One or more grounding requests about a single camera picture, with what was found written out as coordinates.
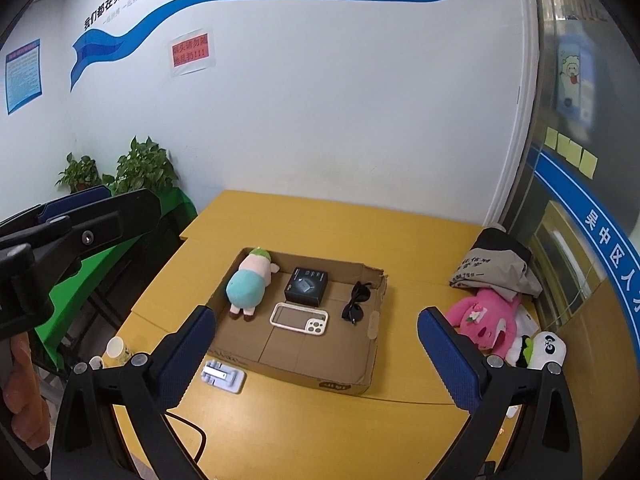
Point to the paper cup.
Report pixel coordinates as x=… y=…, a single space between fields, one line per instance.
x=117 y=350
x=96 y=363

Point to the blue wall poster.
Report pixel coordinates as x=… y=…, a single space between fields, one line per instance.
x=23 y=76

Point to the teal pink plush doll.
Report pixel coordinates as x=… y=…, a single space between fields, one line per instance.
x=247 y=286

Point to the green potted plant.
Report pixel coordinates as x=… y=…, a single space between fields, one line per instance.
x=79 y=174
x=146 y=165

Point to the brown cardboard box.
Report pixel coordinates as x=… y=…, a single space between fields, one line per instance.
x=341 y=360

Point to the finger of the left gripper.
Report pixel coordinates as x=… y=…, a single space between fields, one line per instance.
x=108 y=222
x=41 y=213

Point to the yellow sticky notes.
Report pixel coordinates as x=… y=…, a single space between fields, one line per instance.
x=575 y=154

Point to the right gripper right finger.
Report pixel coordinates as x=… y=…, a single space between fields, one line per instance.
x=522 y=423

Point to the white folding phone stand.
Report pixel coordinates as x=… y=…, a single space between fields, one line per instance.
x=223 y=376

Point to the cartoon sheep poster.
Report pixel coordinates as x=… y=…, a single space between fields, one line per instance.
x=576 y=82

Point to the pink plush toy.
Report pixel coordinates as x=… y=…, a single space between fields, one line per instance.
x=487 y=319

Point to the white panda plush toy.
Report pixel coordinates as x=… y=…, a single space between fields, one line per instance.
x=534 y=352

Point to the red white wall sign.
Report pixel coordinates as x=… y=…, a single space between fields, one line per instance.
x=192 y=52

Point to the operator hand on handle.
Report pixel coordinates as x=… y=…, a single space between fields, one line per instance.
x=31 y=415

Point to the black charger box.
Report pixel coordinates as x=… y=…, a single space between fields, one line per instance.
x=306 y=287

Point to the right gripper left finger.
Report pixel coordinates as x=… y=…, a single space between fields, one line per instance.
x=88 y=442

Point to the grey black folded cloth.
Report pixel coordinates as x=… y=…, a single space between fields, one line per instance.
x=497 y=261

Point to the clear white phone case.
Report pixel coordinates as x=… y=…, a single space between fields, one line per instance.
x=299 y=319

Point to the black round sunglasses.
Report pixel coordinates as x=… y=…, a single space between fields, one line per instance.
x=352 y=312

